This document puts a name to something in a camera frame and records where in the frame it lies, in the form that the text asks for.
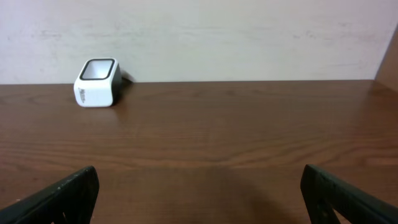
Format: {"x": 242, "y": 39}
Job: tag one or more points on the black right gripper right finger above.
{"x": 325, "y": 195}

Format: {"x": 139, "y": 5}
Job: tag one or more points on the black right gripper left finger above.
{"x": 70, "y": 200}

